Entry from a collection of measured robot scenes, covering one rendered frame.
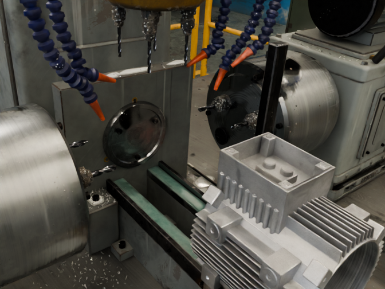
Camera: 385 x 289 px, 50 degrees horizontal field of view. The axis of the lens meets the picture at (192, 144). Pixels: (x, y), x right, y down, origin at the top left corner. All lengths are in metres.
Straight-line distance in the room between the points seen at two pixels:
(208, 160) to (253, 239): 0.67
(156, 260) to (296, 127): 0.38
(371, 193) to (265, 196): 0.71
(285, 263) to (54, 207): 0.30
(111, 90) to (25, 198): 0.32
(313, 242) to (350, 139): 0.56
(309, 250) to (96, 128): 0.47
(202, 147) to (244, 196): 0.72
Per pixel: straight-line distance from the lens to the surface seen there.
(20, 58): 0.86
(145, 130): 0.88
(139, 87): 0.84
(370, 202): 1.18
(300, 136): 0.88
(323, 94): 0.93
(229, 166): 0.57
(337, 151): 1.06
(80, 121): 0.80
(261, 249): 0.55
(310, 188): 0.56
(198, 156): 1.23
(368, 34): 1.10
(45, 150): 0.59
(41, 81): 0.88
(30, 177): 0.57
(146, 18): 0.67
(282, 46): 0.71
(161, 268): 0.81
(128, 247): 0.89
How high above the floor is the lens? 1.43
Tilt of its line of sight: 29 degrees down
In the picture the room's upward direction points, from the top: 4 degrees clockwise
